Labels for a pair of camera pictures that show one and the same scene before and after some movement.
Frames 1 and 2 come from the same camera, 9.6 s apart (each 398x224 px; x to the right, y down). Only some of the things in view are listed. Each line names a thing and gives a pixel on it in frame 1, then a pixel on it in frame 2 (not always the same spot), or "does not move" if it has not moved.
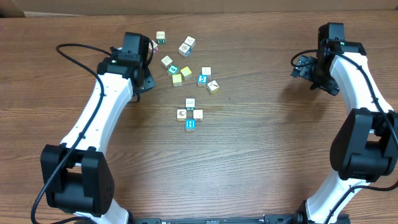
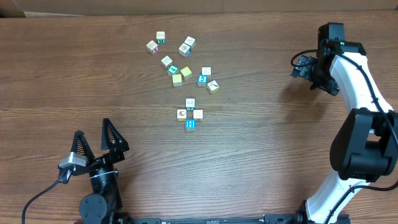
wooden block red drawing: [198, 114] does not move
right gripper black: [302, 66] does not move
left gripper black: [148, 82] to [101, 158]
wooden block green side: [190, 104] does not move
